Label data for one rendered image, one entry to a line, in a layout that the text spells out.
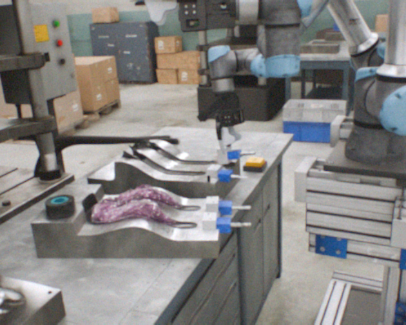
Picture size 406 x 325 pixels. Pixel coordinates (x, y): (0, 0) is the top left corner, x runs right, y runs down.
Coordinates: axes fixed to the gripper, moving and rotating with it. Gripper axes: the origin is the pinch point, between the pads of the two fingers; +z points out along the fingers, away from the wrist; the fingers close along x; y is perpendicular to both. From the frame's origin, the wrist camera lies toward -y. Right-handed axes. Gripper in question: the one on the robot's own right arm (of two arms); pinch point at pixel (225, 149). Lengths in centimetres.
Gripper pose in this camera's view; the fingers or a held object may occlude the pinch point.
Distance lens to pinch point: 160.7
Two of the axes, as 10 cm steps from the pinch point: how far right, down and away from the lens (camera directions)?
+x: 3.9, -2.0, 9.0
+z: 1.3, 9.8, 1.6
